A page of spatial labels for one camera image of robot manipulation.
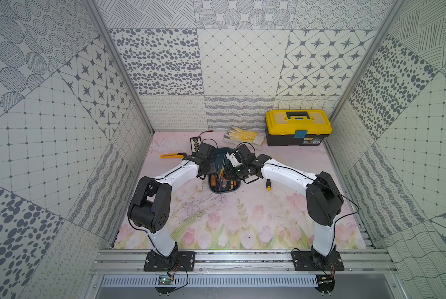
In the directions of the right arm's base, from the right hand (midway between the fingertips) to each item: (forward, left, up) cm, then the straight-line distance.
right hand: (228, 178), depth 88 cm
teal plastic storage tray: (+1, +5, -6) cm, 8 cm away
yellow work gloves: (+37, -4, -9) cm, 38 cm away
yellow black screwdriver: (+1, -21, -8) cm, 22 cm away
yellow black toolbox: (+29, -37, +6) cm, 48 cm away
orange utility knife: (+20, +34, -8) cm, 40 cm away
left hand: (+8, +10, -1) cm, 13 cm away
